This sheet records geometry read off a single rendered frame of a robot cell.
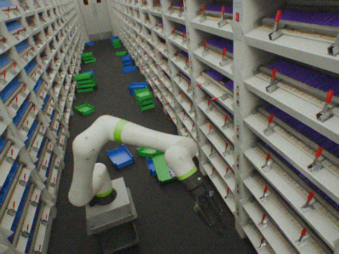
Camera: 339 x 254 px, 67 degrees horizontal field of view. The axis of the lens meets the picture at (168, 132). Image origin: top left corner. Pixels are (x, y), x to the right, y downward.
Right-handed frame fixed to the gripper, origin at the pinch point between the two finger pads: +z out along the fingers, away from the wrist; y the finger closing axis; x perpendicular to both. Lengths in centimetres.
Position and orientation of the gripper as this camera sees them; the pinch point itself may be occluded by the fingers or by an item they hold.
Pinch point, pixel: (220, 226)
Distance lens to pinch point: 117.6
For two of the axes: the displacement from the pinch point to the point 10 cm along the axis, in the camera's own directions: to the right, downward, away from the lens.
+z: 5.2, 8.5, 0.2
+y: -6.5, 4.1, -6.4
